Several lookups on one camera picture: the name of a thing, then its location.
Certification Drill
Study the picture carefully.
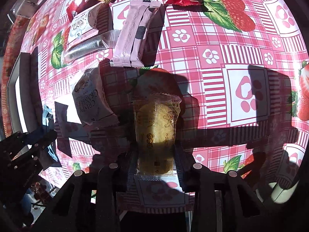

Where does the white cranberry snack packet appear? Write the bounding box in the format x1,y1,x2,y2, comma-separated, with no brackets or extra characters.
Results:
72,67,118,127

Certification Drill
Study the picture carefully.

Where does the pink wafer bar packet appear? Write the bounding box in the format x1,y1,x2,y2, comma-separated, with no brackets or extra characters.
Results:
110,0,163,68

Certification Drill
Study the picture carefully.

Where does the strawberry pattern tablecloth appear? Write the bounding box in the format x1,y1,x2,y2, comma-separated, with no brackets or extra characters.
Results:
7,0,308,213

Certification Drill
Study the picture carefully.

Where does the yellow cake snack packet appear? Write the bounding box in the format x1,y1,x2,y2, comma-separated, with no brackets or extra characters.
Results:
132,93,182,177

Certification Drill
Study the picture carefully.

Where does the white shallow box tray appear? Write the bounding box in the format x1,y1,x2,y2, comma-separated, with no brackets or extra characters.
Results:
6,52,35,132

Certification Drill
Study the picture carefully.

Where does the clear dark snack bar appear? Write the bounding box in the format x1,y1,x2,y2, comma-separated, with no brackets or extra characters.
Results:
61,29,121,64

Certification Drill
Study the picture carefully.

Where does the light blue wafer packet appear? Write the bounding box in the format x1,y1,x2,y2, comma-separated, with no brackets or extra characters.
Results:
41,105,61,170

